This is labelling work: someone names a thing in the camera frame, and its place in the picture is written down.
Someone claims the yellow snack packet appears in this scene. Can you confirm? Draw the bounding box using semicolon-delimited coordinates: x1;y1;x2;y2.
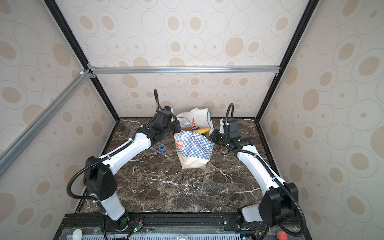
196;128;210;135

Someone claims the purple marker pen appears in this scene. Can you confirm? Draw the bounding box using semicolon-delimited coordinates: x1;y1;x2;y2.
150;147;167;157

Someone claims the red emergency button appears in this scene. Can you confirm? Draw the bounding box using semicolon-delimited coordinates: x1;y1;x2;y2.
277;231;288;240

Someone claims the blue tape roll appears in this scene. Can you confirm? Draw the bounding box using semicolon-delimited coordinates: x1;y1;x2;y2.
158;144;166;153

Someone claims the black corner frame post left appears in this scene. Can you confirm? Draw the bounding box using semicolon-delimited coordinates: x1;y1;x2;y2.
44;0;120;122

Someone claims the white round knob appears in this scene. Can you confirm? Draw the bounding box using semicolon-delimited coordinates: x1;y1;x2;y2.
72;229;83;240

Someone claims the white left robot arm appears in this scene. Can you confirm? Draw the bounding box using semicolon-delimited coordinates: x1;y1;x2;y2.
67;89;181;221

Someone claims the black corner frame post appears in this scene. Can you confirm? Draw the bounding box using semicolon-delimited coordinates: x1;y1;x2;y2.
256;0;320;123
44;0;120;122

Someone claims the aluminium rail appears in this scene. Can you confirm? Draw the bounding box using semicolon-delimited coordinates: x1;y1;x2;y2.
1;70;91;175
87;66;281;76

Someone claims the blue checkered paper bag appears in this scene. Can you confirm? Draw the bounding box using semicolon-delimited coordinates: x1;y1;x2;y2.
174;108;214;169

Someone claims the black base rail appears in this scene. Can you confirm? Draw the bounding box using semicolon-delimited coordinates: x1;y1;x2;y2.
53;212;313;240

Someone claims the aluminium rail left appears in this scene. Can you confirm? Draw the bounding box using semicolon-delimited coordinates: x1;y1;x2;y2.
1;70;91;175

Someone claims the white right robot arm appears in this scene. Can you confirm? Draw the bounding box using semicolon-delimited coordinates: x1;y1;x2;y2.
210;104;307;237

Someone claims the black corner frame post right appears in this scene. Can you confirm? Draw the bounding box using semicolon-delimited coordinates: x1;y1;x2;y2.
256;0;320;123

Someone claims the aluminium rail back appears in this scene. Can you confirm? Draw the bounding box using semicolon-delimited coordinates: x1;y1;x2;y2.
87;66;281;76

